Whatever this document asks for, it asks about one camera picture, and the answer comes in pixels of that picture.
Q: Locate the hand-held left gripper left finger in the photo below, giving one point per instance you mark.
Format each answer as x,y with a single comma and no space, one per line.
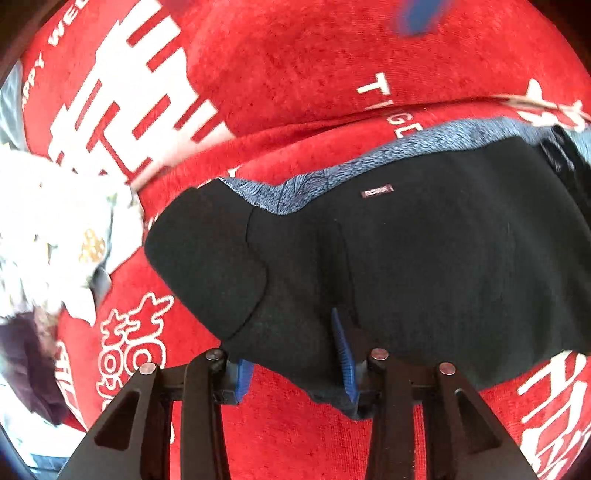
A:
244,381

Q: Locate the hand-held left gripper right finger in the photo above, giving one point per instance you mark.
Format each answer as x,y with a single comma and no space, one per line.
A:
345,360

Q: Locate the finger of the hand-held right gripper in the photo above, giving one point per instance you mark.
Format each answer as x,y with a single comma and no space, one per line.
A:
418,16

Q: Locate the black pants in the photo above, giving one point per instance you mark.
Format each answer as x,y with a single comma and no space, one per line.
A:
415,277

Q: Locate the red printed blanket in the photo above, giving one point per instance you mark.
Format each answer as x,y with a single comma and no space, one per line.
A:
300,69

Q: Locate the dark cloth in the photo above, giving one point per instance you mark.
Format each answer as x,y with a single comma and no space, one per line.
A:
27,364

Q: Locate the white patterned cloth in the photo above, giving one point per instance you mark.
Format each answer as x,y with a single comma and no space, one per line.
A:
46,221

